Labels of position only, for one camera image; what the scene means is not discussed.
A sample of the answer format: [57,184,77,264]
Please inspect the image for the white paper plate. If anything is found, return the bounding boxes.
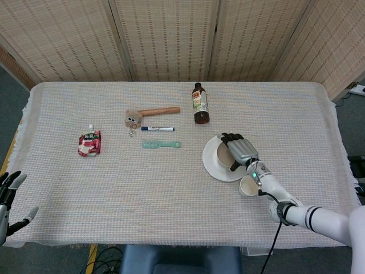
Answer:
[202,135,253,182]

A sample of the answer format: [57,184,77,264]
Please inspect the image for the wooden cylinder stick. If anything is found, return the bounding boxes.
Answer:
[141,106,181,118]

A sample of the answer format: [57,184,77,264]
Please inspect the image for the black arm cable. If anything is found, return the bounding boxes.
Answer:
[255,159,299,274]

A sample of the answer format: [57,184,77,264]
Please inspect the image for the blue chair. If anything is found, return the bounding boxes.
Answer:
[119,244,243,274]

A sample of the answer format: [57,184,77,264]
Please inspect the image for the red drink pouch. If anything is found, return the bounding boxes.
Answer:
[78,123,103,158]

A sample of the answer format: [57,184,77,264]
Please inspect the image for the black floor cables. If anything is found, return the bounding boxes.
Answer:
[92,247,123,274]

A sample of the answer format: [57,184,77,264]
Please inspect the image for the blue whiteboard marker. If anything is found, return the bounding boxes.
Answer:
[140,126,176,132]

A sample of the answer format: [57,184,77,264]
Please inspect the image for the black equipment stand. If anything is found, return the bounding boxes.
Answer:
[347,155,365,198]

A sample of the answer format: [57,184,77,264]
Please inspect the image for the green toothbrush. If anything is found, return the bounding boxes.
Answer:
[141,139,183,150]

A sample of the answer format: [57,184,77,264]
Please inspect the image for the beige waffle weave tablecloth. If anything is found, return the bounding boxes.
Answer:
[6,81,360,249]

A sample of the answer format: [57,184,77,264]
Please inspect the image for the bamboo folding screen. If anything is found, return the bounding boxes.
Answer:
[0,0,365,102]

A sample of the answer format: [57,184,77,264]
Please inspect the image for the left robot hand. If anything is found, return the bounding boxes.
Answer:
[0,170,39,246]

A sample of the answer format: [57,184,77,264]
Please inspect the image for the dark brown drink bottle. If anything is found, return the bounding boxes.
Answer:
[191,82,211,125]

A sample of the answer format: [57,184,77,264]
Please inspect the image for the furry plush keychain toy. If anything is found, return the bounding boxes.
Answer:
[124,110,143,138]

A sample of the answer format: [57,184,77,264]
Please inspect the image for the white paper cup blue print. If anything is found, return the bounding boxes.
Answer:
[238,174,262,198]

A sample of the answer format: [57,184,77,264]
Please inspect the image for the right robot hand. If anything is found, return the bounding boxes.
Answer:
[220,132,260,172]

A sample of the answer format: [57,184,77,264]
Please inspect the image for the small beige bowl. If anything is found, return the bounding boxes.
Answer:
[216,142,243,169]

